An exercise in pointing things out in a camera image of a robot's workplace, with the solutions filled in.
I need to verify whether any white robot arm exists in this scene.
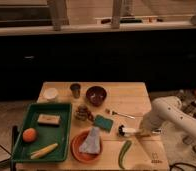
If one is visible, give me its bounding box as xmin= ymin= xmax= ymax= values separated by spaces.
xmin=139 ymin=96 xmax=196 ymax=140

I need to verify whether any purple bowl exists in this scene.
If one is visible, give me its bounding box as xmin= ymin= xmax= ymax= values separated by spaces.
xmin=86 ymin=86 xmax=107 ymax=107

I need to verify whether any small white bowl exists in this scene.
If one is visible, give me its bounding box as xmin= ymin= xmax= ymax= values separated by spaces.
xmin=43 ymin=88 xmax=58 ymax=101

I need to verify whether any small metal cup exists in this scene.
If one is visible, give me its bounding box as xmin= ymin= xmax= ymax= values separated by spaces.
xmin=70 ymin=83 xmax=81 ymax=99

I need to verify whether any wooden table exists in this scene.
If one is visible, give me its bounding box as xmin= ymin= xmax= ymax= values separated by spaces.
xmin=16 ymin=82 xmax=169 ymax=171

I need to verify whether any brown pine cone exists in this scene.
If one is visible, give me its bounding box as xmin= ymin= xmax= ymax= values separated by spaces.
xmin=75 ymin=105 xmax=94 ymax=122

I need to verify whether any teal sponge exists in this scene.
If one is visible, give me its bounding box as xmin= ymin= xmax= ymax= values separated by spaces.
xmin=93 ymin=115 xmax=113 ymax=132

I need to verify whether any grey cloth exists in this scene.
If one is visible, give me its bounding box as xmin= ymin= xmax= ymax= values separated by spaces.
xmin=79 ymin=127 xmax=100 ymax=154

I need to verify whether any tan wooden block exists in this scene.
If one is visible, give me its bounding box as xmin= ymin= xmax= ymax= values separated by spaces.
xmin=37 ymin=114 xmax=60 ymax=125

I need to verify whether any green chili pepper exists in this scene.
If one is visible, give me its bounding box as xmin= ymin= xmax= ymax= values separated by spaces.
xmin=118 ymin=140 xmax=132 ymax=169

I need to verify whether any orange plate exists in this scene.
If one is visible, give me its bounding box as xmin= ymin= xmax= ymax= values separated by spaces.
xmin=70 ymin=131 xmax=103 ymax=164

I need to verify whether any green plastic tray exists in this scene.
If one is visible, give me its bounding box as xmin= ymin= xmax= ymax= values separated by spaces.
xmin=12 ymin=103 xmax=72 ymax=163

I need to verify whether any orange fruit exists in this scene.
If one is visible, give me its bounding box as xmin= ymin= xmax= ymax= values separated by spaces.
xmin=22 ymin=128 xmax=37 ymax=143

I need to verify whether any yellow corn cob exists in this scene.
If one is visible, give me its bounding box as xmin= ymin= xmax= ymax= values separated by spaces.
xmin=30 ymin=143 xmax=58 ymax=159

